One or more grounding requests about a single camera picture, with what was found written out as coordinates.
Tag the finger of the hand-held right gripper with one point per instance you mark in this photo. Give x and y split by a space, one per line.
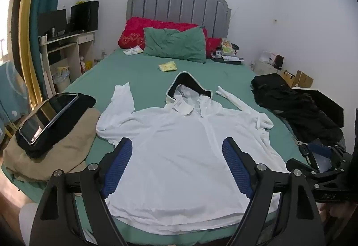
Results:
307 171
318 148

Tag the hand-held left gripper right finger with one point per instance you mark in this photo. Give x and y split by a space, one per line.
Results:
237 167

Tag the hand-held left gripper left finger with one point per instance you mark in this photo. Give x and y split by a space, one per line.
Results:
120 167

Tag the white hooded jacket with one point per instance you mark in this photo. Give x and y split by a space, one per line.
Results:
181 151

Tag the black clothes pile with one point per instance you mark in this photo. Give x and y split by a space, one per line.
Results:
296 111

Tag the person's right hand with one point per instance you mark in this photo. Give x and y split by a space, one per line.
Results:
339 211

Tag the black smartphone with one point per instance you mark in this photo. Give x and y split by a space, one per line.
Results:
321 162

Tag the car key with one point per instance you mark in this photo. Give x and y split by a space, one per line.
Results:
303 152

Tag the beige garment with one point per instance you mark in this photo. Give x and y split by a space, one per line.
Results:
56 159

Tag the cardboard box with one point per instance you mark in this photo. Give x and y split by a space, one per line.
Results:
299 79

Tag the black folded garment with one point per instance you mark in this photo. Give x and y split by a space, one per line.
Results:
79 107

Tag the tablet computer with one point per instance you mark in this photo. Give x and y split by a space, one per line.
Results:
46 117

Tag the green-sheeted bed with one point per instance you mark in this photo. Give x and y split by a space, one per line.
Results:
139 72

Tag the trash bin with plastic bag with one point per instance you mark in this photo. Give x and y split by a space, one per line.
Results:
61 79

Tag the person's white trouser leg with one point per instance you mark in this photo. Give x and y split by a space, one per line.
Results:
27 220

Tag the pile of books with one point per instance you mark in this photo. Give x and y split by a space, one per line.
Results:
228 59

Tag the yellow packet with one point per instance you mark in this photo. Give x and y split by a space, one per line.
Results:
167 66

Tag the white paper packet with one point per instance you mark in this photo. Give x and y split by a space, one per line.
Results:
132 51

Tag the colourful snack bag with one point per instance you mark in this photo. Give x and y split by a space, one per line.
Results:
228 47

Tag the light wooden desk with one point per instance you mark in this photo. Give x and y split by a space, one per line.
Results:
72 50

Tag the green pillow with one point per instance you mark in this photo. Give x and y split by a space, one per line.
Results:
174 44

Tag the black computer tower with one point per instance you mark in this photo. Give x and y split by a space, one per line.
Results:
85 15

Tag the gold curtain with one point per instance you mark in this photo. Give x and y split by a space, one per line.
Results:
28 39

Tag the black computer monitor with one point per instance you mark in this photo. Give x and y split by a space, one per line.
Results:
51 20

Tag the grey padded headboard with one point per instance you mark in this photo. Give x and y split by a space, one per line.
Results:
179 5

